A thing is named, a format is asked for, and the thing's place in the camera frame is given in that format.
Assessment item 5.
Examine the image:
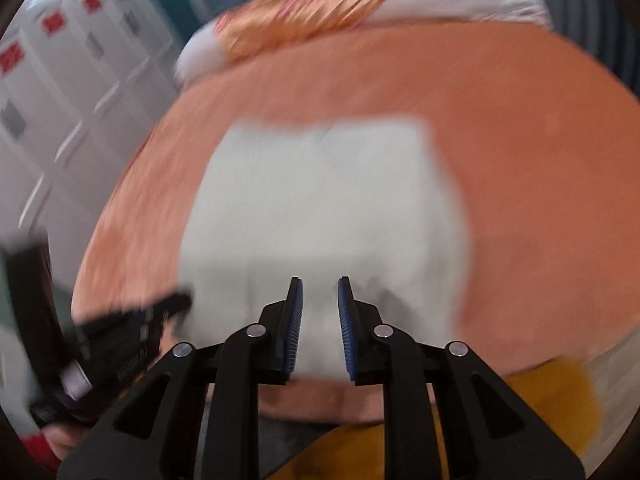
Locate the cream knit cardigan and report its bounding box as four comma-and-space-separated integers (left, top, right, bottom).
176, 116, 471, 380

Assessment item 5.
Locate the red sleeve forearm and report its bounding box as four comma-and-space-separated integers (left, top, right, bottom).
22, 432, 61, 476

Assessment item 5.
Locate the person left hand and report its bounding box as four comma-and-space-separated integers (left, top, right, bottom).
41, 424, 89, 460

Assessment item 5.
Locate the mustard yellow bed sheet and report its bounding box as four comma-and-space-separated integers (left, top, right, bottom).
270, 359, 601, 479

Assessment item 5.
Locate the white panelled wardrobe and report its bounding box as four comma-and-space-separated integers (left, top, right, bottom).
1, 0, 181, 288

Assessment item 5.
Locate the orange floral satin pillow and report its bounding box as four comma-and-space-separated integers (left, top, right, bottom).
214, 0, 386, 60

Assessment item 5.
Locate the white pink pillow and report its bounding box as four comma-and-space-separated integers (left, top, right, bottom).
175, 0, 552, 87

